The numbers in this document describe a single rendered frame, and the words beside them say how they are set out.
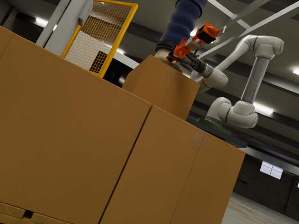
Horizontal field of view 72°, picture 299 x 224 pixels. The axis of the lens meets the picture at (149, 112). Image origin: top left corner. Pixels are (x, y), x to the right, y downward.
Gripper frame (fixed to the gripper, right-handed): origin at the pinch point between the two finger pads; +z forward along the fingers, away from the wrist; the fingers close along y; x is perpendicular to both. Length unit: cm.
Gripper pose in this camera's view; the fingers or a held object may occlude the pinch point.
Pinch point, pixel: (178, 53)
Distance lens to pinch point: 145.0
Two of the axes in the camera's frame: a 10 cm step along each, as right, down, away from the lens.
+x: -3.1, 0.4, 9.5
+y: -4.1, 8.9, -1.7
